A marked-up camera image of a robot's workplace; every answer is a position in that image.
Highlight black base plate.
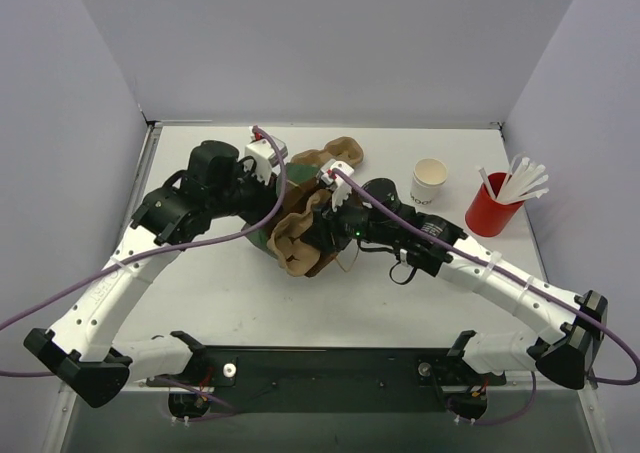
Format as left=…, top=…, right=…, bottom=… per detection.
left=149, top=331, right=506, bottom=421

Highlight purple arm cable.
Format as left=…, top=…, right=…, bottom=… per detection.
left=0, top=124, right=288, bottom=377
left=331, top=168, right=640, bottom=427

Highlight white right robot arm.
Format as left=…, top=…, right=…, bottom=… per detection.
left=318, top=160, right=608, bottom=390

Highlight green paper bag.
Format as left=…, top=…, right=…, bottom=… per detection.
left=247, top=162, right=340, bottom=278

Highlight aluminium rail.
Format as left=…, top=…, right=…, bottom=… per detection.
left=59, top=367, right=599, bottom=394

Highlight brown cardboard cup carrier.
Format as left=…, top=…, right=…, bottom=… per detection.
left=291, top=136, right=364, bottom=168
left=267, top=190, right=331, bottom=277

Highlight red cup with straws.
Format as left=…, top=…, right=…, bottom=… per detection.
left=465, top=154, right=549, bottom=237

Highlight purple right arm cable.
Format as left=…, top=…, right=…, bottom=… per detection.
left=331, top=168, right=640, bottom=427

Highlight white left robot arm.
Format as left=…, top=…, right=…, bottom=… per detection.
left=24, top=130, right=287, bottom=408

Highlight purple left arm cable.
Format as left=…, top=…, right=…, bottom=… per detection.
left=0, top=124, right=288, bottom=377

